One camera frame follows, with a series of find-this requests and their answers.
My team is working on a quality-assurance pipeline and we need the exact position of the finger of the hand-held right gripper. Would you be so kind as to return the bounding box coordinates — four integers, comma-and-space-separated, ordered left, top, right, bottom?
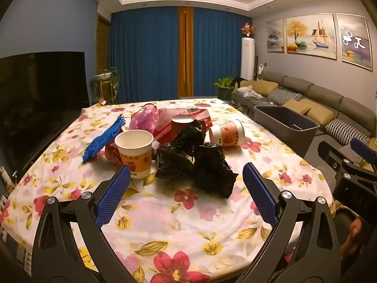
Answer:
350, 138, 377, 173
317, 140, 354, 180

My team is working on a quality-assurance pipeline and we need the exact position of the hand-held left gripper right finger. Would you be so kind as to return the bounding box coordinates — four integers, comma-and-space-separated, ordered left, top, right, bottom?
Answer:
236, 162, 342, 283

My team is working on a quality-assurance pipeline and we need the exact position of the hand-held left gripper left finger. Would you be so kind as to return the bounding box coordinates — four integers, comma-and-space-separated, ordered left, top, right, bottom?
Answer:
31, 165, 139, 283

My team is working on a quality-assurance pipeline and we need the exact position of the red snack wrapper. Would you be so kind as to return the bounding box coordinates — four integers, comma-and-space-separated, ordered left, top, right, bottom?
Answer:
104, 141, 124, 166

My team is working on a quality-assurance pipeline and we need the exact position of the printed paper cup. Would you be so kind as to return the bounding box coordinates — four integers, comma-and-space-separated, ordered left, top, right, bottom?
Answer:
114, 130, 154, 180
209, 119, 246, 148

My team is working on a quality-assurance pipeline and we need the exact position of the black plastic bag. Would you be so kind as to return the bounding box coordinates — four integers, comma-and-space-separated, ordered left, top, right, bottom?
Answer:
193, 142, 239, 199
155, 120, 207, 180

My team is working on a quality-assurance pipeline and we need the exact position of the blue mesh scrubber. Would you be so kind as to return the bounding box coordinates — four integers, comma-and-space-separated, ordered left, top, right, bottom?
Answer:
82, 113, 126, 163

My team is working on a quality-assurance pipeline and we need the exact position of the grey plastic bin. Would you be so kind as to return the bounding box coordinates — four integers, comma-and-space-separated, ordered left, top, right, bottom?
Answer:
254, 105, 321, 157

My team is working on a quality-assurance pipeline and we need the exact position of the large pink plastic bag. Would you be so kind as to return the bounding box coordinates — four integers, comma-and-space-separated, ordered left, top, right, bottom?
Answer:
130, 104, 161, 136

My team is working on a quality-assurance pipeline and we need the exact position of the red and white plastic bag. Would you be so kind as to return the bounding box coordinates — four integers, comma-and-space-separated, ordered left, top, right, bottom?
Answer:
153, 108, 213, 143

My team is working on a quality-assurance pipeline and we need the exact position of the red paper cup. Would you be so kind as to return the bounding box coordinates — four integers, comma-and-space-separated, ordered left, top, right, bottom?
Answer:
171, 114, 197, 142

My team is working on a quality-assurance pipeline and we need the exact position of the person's right hand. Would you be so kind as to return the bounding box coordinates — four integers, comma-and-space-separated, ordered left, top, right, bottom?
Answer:
340, 216, 369, 257

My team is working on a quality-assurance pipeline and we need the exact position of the black and white patterned cushion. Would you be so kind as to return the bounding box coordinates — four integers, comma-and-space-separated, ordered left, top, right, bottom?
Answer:
267, 88, 302, 106
324, 118, 370, 146

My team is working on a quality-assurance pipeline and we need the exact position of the yellow cushion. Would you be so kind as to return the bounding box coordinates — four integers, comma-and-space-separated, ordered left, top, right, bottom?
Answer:
246, 80, 279, 97
300, 104, 335, 129
283, 98, 311, 115

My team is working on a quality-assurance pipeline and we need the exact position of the grey sectional sofa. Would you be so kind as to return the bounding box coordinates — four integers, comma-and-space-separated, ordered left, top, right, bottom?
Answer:
232, 71, 377, 160

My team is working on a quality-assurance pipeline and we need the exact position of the floral tablecloth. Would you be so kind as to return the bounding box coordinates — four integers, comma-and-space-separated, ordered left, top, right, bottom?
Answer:
0, 98, 336, 283

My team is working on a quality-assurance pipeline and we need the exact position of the white crumpled cloth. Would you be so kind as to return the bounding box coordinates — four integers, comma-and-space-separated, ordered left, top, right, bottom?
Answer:
238, 85, 263, 98

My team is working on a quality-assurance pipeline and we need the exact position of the wooden plant stand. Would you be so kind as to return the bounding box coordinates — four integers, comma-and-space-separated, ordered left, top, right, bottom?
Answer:
97, 79, 115, 105

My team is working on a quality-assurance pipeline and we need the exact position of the purple sky painting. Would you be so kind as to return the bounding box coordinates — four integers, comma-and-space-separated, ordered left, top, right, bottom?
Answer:
336, 13, 374, 71

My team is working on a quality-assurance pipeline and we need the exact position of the green potted plant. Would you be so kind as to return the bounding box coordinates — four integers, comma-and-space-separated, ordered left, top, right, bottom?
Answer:
213, 77, 236, 101

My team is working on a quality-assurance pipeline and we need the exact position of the trailing plant in white pot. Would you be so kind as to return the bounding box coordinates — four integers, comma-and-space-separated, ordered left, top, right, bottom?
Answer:
94, 67, 121, 105

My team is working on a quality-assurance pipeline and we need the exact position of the sailboat and tree painting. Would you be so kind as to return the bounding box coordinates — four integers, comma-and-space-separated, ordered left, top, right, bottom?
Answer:
286, 13, 337, 60

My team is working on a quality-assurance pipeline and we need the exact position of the black flat television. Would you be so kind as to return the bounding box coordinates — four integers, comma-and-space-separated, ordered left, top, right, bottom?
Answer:
0, 51, 90, 180

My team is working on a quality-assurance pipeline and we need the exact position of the white standing air conditioner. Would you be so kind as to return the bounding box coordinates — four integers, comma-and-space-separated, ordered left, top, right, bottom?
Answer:
241, 37, 256, 81

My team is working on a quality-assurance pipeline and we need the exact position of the small grey landscape painting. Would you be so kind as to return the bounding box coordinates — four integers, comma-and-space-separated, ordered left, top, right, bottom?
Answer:
266, 19, 286, 54

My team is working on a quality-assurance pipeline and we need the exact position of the blue curtain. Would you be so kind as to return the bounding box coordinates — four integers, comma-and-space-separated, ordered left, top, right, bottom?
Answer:
110, 6, 180, 104
193, 7, 257, 98

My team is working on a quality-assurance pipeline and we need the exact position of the artificial flower bouquet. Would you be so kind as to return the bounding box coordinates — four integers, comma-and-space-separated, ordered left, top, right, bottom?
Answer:
241, 22, 255, 38

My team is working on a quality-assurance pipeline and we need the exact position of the orange curtain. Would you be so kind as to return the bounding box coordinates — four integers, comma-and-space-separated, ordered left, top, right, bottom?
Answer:
177, 6, 194, 98

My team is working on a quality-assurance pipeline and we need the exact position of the brown wooden wall panel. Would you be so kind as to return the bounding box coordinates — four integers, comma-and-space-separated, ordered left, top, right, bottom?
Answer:
97, 15, 111, 75

